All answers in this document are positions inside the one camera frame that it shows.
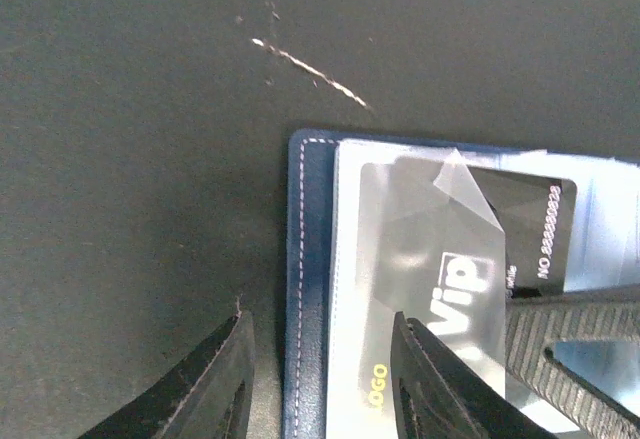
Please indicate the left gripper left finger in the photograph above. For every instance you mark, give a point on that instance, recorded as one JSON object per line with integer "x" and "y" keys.
{"x": 207, "y": 394}

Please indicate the black VIP card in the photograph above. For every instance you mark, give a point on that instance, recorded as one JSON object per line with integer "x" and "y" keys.
{"x": 449, "y": 244}

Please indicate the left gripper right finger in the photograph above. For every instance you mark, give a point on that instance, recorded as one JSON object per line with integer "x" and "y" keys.
{"x": 436, "y": 395}

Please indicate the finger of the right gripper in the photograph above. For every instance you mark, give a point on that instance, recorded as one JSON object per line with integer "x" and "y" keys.
{"x": 579, "y": 351}

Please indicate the blue card holder wallet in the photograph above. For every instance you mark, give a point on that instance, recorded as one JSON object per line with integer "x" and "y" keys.
{"x": 606, "y": 252}

